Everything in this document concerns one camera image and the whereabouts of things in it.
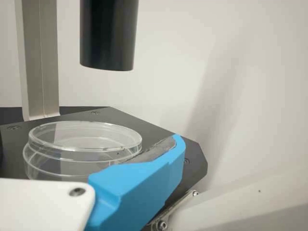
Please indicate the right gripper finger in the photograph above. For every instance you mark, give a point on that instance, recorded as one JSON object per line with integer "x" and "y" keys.
{"x": 142, "y": 185}

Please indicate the petri dish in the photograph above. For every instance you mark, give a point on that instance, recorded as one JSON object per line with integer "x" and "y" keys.
{"x": 81, "y": 144}

